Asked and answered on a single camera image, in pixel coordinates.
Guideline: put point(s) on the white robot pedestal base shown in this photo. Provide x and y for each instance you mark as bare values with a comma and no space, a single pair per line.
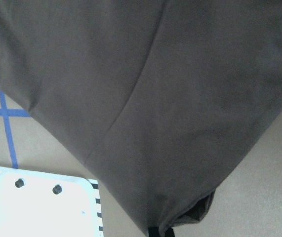
39,204

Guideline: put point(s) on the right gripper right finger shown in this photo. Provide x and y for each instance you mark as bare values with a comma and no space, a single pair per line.
169,232

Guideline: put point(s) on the blue tape line crosswise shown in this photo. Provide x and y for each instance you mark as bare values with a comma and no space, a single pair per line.
14,113

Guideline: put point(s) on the blue tape line lengthwise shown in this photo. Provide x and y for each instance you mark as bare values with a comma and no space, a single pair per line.
8,133

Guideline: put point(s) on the dark brown t-shirt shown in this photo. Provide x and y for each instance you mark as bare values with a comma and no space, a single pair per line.
159,99

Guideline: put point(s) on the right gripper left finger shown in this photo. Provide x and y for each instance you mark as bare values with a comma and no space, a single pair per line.
153,232

